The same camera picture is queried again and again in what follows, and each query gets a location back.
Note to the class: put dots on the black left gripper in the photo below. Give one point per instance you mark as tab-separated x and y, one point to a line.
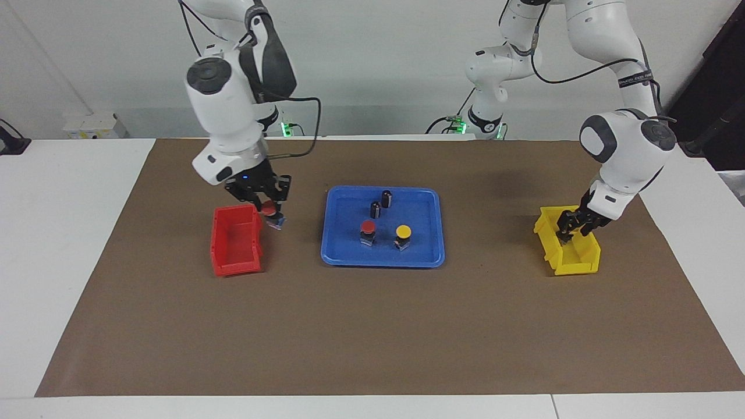
582	218

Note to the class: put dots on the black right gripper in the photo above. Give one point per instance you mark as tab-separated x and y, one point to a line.
256	183

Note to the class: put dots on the red push button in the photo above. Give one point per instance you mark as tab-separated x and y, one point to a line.
367	228
269	208

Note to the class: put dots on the yellow push button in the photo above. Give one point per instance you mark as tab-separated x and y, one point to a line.
403	232

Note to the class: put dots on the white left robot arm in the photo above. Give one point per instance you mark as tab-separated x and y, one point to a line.
625	151

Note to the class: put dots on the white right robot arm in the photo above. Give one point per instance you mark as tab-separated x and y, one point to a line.
230	105

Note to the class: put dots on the blue plastic tray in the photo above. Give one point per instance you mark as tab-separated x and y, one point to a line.
425	203

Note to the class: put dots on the yellow plastic bin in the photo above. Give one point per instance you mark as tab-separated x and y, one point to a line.
582	259

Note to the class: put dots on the red plastic bin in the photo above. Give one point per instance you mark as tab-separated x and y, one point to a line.
236	244

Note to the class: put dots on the black cylindrical knob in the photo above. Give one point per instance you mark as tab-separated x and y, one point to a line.
375	210
386	198

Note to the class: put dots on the brown paper mat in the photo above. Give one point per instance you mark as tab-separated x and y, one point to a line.
372	331

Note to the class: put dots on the black stand equipment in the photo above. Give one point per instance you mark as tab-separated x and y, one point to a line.
713	105

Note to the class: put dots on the black clamp mount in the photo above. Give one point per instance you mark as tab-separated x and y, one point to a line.
11	142

